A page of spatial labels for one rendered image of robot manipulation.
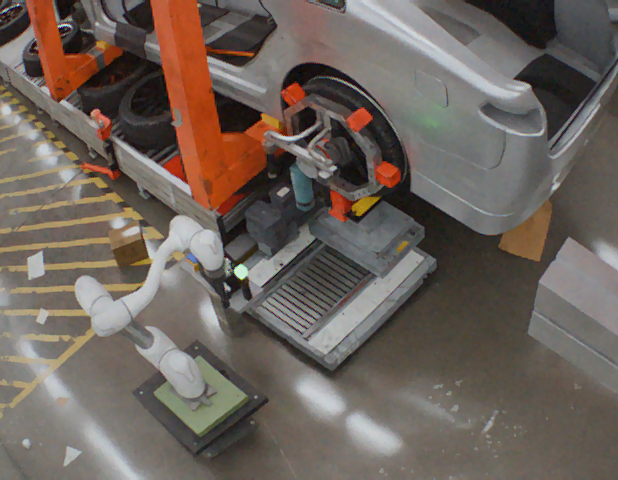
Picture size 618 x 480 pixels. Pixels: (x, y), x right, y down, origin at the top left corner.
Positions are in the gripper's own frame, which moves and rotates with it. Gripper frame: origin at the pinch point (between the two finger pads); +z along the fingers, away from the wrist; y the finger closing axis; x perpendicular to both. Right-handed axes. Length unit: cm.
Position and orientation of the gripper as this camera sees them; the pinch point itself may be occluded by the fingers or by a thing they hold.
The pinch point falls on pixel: (225, 301)
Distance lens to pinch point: 355.7
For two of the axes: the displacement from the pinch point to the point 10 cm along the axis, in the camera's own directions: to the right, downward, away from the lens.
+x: 6.8, -6.0, 4.2
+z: 1.1, 6.5, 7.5
